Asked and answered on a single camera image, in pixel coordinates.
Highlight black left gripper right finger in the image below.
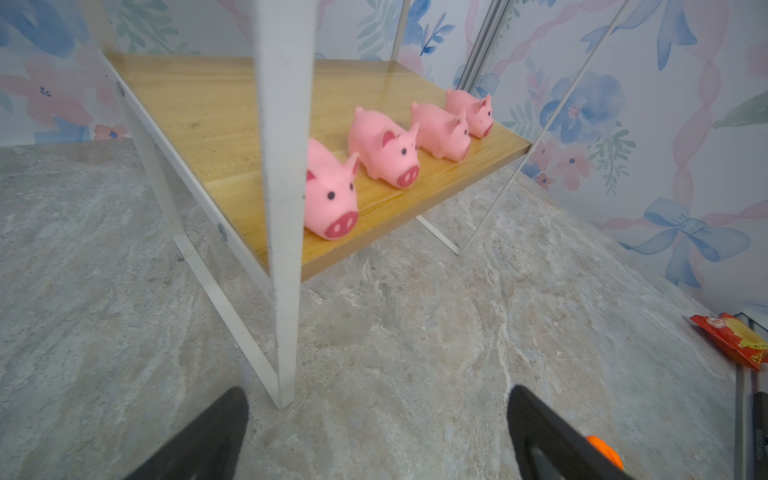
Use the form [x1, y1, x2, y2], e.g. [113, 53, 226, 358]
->
[507, 385, 629, 479]

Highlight pink pig toy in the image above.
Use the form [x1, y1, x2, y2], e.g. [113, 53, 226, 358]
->
[410, 102, 471, 162]
[348, 106, 420, 189]
[444, 89, 494, 139]
[304, 138, 361, 240]

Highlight orange green toy car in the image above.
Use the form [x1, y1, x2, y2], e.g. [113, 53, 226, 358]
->
[586, 435, 625, 471]

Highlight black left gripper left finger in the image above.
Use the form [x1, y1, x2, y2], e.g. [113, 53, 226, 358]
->
[128, 387, 249, 479]

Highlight white wooden two-tier shelf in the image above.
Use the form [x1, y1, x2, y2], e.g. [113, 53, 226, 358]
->
[79, 1, 535, 408]

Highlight red orange toy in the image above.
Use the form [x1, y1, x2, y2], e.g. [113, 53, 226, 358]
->
[690, 313, 767, 372]

